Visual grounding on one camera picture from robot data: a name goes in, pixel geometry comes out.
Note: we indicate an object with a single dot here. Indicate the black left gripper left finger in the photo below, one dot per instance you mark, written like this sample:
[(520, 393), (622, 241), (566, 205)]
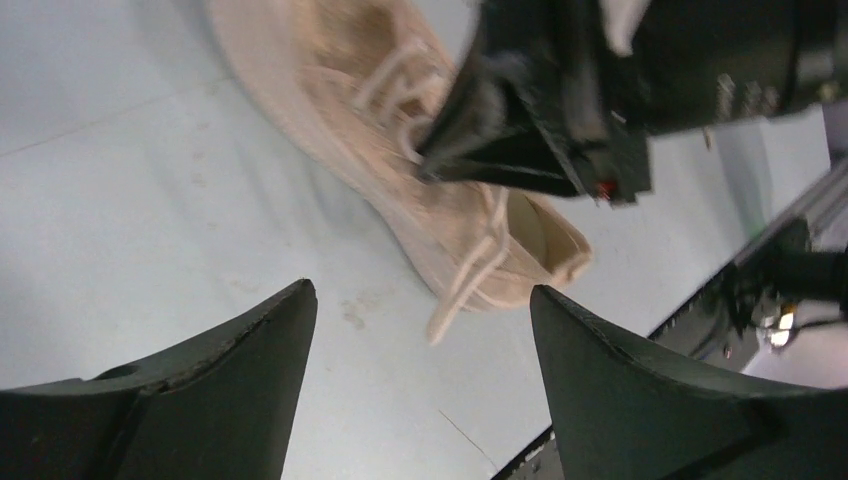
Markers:
[(219, 405)]

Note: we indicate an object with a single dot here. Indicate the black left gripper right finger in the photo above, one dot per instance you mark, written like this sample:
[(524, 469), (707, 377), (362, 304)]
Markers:
[(624, 407)]

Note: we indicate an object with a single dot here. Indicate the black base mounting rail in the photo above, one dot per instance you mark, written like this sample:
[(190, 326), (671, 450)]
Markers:
[(781, 284)]

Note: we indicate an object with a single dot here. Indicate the beige sneaker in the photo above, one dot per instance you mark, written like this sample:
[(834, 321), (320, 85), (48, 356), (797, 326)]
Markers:
[(353, 84)]

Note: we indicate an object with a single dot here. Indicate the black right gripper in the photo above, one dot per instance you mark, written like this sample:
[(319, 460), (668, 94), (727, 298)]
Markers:
[(565, 95)]

